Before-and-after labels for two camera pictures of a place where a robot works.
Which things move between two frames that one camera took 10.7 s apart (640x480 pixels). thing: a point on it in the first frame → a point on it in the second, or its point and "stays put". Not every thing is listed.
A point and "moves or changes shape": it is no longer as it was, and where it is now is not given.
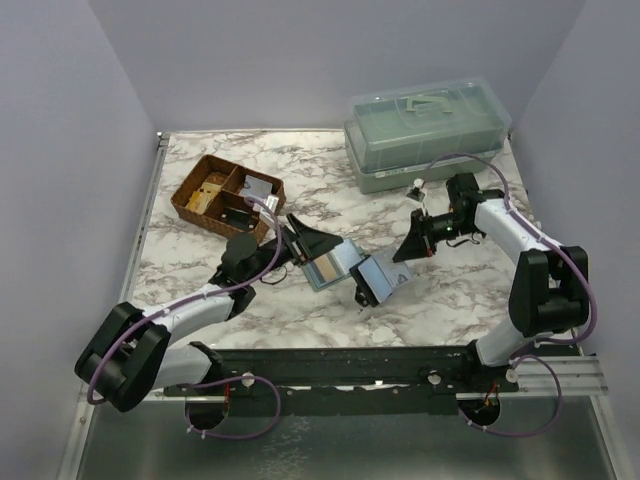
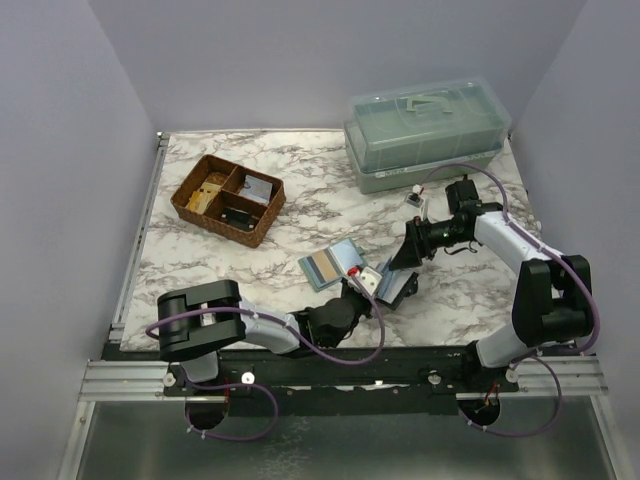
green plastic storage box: [393, 135] stays put
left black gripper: [312, 243] → [367, 313]
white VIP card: [258, 188] stays put
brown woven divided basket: [213, 196] stays put
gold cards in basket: [202, 197] stays put
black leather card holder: [372, 288] moves or changes shape
